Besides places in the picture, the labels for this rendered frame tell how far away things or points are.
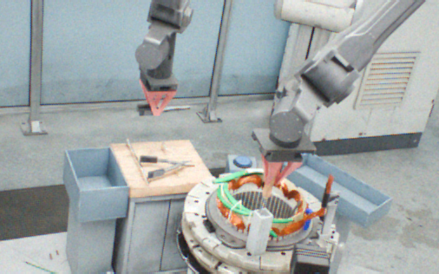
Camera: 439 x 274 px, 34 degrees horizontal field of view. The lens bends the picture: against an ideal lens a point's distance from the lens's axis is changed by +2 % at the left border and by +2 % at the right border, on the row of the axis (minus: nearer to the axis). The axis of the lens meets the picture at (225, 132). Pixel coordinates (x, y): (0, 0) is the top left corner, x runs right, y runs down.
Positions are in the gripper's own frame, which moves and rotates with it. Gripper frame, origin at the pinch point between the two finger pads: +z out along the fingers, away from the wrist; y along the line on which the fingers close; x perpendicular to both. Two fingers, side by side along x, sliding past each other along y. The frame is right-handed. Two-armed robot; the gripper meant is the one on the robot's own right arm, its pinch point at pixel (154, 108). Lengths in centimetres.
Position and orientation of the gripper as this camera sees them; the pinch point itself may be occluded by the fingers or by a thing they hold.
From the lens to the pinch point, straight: 163.4
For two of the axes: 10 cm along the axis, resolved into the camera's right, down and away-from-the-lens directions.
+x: 9.2, -0.7, 3.9
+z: -1.5, 8.5, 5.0
